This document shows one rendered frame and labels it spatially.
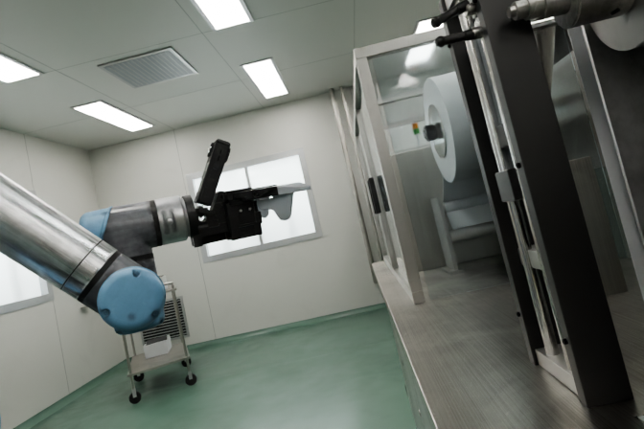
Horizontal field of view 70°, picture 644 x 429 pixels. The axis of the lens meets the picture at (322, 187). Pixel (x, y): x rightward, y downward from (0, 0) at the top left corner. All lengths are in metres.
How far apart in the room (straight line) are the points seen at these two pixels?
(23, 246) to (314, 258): 5.27
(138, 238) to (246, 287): 5.25
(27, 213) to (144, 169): 5.78
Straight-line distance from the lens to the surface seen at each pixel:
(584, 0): 0.57
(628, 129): 0.67
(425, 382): 0.73
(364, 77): 1.27
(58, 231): 0.63
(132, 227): 0.74
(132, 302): 0.60
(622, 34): 0.63
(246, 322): 6.05
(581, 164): 1.03
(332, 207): 5.76
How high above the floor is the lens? 1.15
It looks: 5 degrees up
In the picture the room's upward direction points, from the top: 13 degrees counter-clockwise
